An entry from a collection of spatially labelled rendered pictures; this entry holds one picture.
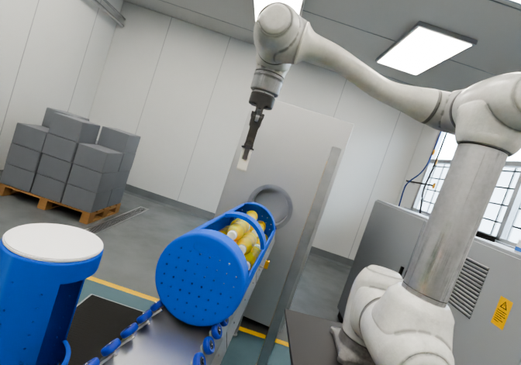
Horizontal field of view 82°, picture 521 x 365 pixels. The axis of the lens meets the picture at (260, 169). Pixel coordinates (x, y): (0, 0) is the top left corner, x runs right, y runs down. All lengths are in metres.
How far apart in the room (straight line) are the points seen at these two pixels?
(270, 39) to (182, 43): 5.56
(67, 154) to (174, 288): 3.50
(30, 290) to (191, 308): 0.45
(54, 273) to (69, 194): 3.34
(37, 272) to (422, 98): 1.19
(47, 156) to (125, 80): 2.48
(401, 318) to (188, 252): 0.59
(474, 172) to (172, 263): 0.83
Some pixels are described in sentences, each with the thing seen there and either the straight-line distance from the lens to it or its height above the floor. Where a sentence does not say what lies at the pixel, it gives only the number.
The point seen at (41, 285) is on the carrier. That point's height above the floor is 0.96.
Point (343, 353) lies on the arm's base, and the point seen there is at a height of 1.04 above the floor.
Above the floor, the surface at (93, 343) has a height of 0.15.
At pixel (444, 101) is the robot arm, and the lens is 0.98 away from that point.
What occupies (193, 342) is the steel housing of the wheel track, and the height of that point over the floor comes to 0.93.
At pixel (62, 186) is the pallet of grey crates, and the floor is 0.35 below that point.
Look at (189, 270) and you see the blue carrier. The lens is 0.98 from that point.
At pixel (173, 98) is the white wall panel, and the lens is 6.04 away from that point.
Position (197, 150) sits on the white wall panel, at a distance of 5.83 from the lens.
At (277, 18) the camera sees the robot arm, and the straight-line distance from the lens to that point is 0.73.
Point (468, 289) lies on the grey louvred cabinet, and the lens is 2.22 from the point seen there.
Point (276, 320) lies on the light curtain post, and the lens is 2.13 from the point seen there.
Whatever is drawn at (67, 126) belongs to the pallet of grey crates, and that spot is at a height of 1.08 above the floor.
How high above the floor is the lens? 1.51
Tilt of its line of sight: 3 degrees down
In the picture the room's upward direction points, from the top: 19 degrees clockwise
